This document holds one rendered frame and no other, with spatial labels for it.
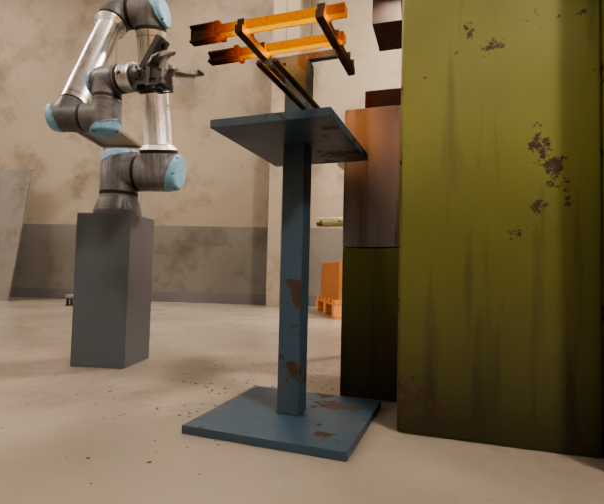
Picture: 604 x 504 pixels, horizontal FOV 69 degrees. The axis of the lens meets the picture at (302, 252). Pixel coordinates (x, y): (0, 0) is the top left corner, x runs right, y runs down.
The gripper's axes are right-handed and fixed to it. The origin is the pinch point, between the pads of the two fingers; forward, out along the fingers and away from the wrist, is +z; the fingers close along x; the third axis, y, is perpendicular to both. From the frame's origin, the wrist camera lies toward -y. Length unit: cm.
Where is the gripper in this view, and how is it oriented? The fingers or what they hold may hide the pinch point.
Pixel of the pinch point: (191, 61)
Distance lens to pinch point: 147.8
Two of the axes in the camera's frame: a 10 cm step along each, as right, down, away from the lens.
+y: -0.2, 10.0, -0.5
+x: -3.3, -0.5, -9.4
